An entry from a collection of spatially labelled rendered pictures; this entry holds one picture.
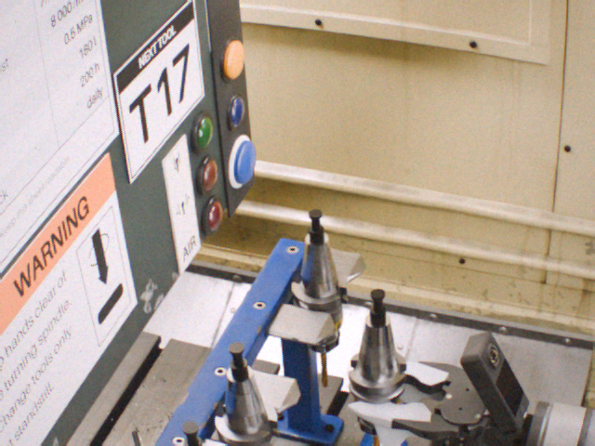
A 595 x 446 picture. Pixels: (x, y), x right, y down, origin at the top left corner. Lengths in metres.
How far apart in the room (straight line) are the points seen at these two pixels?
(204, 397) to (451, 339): 0.69
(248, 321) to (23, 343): 0.70
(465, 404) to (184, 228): 0.53
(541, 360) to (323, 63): 0.58
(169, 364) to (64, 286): 1.09
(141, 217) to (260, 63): 0.97
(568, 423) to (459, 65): 0.57
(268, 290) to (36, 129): 0.76
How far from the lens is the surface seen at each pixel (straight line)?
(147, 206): 0.63
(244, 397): 1.05
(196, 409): 1.11
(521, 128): 1.51
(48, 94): 0.51
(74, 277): 0.56
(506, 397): 1.11
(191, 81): 0.65
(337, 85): 1.55
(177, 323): 1.84
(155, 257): 0.65
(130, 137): 0.59
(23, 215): 0.51
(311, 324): 1.21
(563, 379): 1.70
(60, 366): 0.57
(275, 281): 1.25
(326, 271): 1.21
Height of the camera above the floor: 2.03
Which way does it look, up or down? 37 degrees down
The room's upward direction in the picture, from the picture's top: 4 degrees counter-clockwise
